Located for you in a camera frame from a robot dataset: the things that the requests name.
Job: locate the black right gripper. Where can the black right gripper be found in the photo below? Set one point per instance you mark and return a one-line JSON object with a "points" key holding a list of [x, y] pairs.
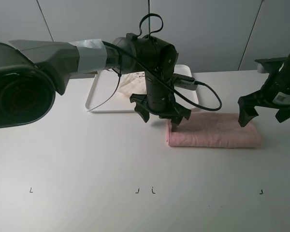
{"points": [[274, 93]]}

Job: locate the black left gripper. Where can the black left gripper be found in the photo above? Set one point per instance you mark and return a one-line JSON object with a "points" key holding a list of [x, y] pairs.
{"points": [[164, 106]]}

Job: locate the pink towel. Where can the pink towel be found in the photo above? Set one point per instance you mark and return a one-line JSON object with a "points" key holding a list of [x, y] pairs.
{"points": [[209, 129]]}

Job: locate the cream white towel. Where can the cream white towel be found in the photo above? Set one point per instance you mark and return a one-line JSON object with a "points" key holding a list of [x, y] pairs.
{"points": [[132, 83]]}

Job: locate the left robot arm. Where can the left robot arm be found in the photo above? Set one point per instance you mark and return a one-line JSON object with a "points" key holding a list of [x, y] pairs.
{"points": [[32, 73]]}

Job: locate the white rectangular plastic tray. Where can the white rectangular plastic tray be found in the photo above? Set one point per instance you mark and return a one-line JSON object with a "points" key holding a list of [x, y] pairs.
{"points": [[105, 83]]}

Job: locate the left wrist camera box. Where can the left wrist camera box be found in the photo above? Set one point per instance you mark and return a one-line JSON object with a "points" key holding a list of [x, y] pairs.
{"points": [[185, 82]]}

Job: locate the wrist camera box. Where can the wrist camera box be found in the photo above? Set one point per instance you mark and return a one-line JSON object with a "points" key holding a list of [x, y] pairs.
{"points": [[185, 82], [269, 65]]}

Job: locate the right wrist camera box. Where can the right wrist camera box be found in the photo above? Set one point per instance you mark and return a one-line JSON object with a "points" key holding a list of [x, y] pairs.
{"points": [[269, 65]]}

